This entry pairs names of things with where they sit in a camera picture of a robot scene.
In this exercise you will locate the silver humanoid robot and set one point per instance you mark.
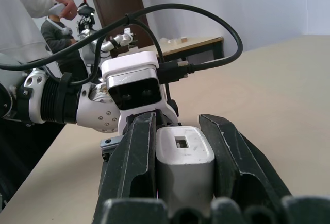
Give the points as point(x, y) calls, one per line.
point(121, 39)

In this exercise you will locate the brown wooden door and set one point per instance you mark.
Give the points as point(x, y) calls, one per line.
point(116, 0)

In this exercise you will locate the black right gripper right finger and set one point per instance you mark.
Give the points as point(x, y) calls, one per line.
point(232, 152)

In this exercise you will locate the person in grey sweater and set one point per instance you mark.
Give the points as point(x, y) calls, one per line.
point(52, 34)

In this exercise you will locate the small wooden block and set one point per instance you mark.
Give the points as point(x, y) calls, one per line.
point(183, 38)

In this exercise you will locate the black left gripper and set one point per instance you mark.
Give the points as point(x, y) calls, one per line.
point(166, 121)

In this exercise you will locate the small white blocks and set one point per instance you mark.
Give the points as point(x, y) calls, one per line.
point(168, 41)

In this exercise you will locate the white charger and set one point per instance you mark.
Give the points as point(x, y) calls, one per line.
point(185, 177)

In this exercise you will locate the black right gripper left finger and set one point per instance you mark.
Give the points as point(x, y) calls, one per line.
point(129, 152)

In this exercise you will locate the white handheld controller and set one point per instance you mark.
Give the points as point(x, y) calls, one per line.
point(55, 9)

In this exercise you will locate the wooden table with black frame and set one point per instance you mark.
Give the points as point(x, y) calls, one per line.
point(196, 44)

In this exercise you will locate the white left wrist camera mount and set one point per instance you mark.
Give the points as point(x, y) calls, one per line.
point(129, 61)

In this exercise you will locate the person's bare hand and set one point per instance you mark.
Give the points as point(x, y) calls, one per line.
point(68, 5)

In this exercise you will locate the person in white top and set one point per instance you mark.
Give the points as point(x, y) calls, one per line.
point(15, 15)

